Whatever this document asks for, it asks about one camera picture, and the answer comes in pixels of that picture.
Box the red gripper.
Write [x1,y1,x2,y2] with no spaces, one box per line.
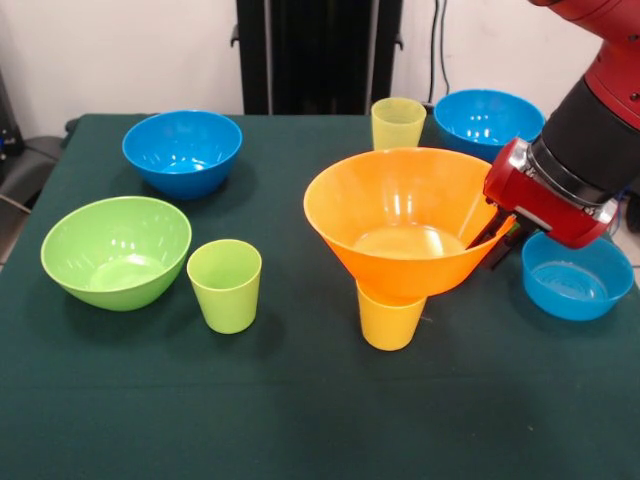
[463,137,620,272]

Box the large orange bowl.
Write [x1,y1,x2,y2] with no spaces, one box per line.
[303,146,516,301]

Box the small blue bowl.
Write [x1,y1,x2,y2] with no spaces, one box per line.
[521,230,635,322]

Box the large blue bowl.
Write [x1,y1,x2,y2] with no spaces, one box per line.
[432,88,547,164]
[121,109,244,201]

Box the pale translucent yellow cup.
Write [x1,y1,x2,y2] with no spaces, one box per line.
[370,97,428,151]

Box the dark green table cloth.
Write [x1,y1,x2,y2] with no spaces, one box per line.
[0,113,640,480]

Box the green cup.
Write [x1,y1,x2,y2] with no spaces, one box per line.
[186,238,263,335]

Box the large green bowl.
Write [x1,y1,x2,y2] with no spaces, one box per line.
[40,195,193,312]

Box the black chair base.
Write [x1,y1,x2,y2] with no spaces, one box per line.
[0,133,66,211]

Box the black equipment case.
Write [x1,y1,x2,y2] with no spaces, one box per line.
[0,69,24,161]

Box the blue cable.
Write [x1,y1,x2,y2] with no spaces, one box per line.
[612,187,631,236]

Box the black hanging cable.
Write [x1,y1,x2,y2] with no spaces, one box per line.
[426,0,451,109]

